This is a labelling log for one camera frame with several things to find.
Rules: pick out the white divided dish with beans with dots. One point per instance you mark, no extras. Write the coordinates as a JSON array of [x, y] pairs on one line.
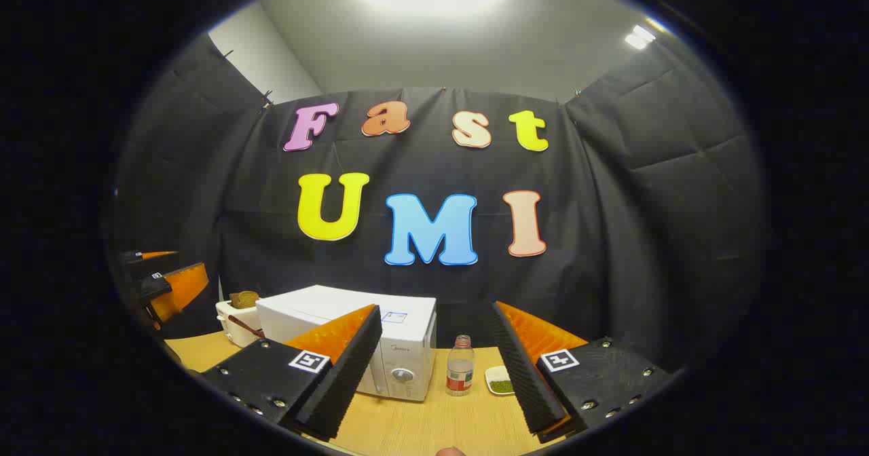
[[499, 381]]

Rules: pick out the brown bread slice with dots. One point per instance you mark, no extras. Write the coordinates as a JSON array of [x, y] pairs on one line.
[[243, 299]]

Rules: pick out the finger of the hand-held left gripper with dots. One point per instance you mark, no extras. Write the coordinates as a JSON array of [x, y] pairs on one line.
[[183, 286], [146, 257]]

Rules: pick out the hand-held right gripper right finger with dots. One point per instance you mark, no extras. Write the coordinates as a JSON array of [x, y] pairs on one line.
[[523, 374]]

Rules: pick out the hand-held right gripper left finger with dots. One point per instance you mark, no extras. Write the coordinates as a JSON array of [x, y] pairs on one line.
[[343, 374]]

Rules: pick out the clear bottle with red label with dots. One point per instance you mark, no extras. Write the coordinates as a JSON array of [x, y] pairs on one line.
[[460, 368]]

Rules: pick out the white toaster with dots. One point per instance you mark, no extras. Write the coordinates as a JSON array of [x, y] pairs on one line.
[[234, 327]]

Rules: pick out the small ceiling light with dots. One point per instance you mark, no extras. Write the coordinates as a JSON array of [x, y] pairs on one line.
[[639, 36]]

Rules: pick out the white microwave oven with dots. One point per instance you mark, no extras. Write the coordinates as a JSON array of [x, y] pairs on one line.
[[319, 304]]

